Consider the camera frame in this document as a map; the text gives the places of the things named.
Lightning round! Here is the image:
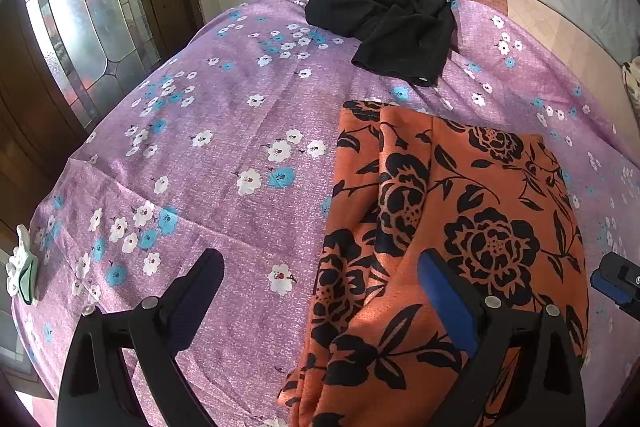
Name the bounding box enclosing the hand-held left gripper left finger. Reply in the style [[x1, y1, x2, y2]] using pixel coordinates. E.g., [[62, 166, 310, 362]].
[[56, 249, 226, 427]]

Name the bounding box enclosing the orange black floral garment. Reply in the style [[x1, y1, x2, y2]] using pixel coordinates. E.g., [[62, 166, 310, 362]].
[[277, 99, 592, 427]]

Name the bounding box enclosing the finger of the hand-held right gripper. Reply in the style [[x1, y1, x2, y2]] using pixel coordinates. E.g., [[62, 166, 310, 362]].
[[590, 252, 640, 309]]

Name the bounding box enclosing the purple floral bedsheet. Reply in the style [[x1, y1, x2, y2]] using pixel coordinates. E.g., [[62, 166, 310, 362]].
[[10, 0, 640, 427]]

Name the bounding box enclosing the crumpled beige cloth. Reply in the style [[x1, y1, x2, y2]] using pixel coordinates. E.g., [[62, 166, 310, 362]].
[[621, 58, 640, 110]]

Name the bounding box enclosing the pink mattress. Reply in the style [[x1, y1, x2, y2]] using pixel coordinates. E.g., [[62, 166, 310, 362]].
[[451, 0, 632, 92]]

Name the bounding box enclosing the white green plastic object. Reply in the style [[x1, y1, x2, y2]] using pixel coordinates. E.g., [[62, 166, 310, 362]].
[[6, 225, 40, 306]]

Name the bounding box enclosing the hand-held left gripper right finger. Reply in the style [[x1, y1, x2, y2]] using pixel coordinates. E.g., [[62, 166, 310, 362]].
[[417, 249, 587, 427]]

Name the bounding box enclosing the stained glass door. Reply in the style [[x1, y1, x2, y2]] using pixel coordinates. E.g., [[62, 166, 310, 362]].
[[19, 0, 162, 130]]

